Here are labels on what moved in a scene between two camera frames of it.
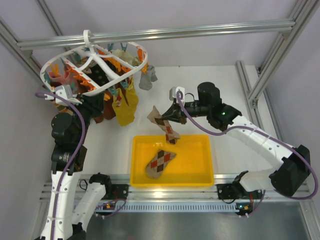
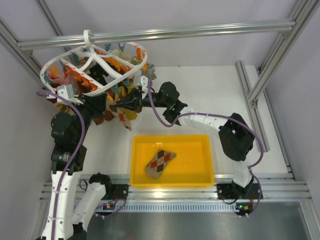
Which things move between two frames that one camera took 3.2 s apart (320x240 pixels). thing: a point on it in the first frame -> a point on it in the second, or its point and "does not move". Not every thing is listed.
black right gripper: x=180 y=116 -> x=134 y=102
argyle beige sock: x=155 y=167 does not move
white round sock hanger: x=88 y=69 does not move
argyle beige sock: x=155 y=117 -> x=119 y=112
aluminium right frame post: x=303 y=11 does not move
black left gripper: x=94 y=103 does not move
